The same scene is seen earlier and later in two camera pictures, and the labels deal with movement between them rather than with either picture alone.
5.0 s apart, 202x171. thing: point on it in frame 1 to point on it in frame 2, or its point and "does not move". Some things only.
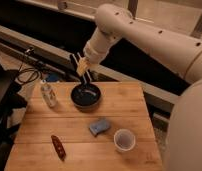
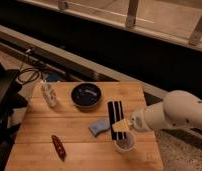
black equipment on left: [7, 99] does not move
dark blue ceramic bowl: [86, 97] does not move
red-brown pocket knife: [59, 148] does not move
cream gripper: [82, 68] to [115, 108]
